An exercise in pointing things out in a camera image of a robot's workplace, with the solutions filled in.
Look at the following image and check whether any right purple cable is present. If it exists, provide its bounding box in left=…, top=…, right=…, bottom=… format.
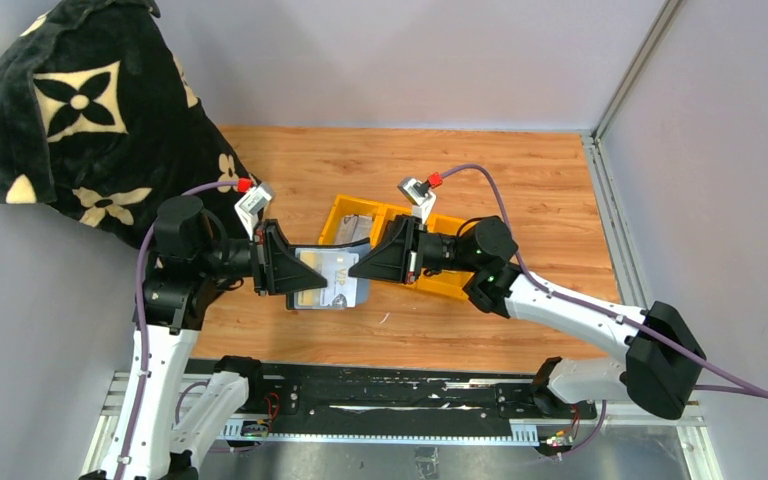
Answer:
left=426, top=163, right=768, bottom=458

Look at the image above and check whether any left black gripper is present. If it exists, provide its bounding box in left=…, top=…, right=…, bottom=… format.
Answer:
left=197, top=219, right=328, bottom=295

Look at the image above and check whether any gold VIP card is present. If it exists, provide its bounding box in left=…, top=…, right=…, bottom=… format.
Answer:
left=293, top=248, right=359, bottom=310

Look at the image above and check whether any aluminium frame post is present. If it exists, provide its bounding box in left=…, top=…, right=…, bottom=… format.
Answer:
left=591, top=0, right=685, bottom=143

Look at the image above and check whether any black floral blanket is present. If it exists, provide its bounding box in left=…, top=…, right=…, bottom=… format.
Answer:
left=0, top=1, right=248, bottom=248

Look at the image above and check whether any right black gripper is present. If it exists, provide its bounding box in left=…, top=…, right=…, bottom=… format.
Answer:
left=349, top=215, right=482, bottom=286

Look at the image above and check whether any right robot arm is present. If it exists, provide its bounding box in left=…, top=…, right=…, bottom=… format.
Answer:
left=349, top=215, right=705, bottom=420

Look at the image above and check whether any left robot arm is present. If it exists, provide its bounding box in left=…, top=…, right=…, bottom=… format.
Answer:
left=85, top=195, right=327, bottom=479

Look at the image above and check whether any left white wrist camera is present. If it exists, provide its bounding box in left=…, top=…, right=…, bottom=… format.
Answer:
left=234, top=183, right=275, bottom=240

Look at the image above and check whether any yellow three-compartment bin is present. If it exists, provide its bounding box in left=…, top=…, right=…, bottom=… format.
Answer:
left=317, top=193, right=481, bottom=302

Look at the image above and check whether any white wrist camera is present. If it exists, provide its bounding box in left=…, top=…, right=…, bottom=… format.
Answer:
left=397, top=177, right=437, bottom=224
left=234, top=183, right=275, bottom=240

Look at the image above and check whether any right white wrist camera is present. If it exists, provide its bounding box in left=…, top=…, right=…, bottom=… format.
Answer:
left=397, top=177, right=437, bottom=224

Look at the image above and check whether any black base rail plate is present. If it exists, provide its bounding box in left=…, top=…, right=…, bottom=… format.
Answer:
left=220, top=363, right=598, bottom=446

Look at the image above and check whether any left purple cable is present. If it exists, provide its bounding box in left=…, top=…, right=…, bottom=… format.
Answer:
left=112, top=177, right=253, bottom=480

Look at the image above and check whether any purple cable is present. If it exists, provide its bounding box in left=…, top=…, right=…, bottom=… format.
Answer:
left=112, top=177, right=253, bottom=480
left=426, top=163, right=768, bottom=458

